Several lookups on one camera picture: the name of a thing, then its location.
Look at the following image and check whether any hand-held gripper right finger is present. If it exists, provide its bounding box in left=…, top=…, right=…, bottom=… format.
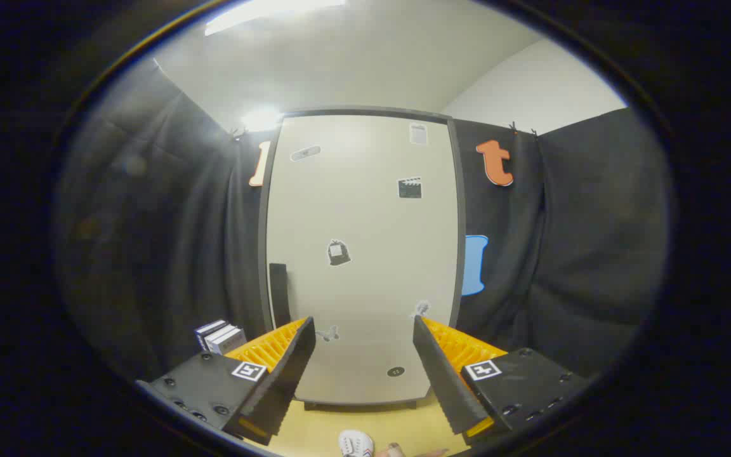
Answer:
left=412, top=314, right=588, bottom=446

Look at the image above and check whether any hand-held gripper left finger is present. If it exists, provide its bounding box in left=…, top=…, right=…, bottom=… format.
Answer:
left=136, top=316, right=317, bottom=446

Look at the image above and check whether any white shoe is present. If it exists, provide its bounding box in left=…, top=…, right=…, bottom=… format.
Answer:
left=338, top=430, right=375, bottom=457

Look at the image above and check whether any grey shoe cabinet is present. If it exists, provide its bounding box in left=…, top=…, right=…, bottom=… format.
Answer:
left=258, top=106, right=468, bottom=411

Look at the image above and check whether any white shoe cabinet door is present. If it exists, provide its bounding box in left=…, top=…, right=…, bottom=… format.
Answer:
left=266, top=116, right=460, bottom=405

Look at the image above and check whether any white spine book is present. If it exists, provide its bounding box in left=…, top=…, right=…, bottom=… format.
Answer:
left=204, top=324, right=238, bottom=353

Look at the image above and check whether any dark blue book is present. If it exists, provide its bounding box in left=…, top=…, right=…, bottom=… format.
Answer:
left=195, top=320, right=227, bottom=350

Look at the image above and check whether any black backdrop cloth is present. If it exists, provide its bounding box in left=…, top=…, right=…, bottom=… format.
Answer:
left=55, top=60, right=671, bottom=381

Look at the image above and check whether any ceiling light panel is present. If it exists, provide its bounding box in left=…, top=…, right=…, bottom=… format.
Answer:
left=204, top=0, right=347, bottom=36

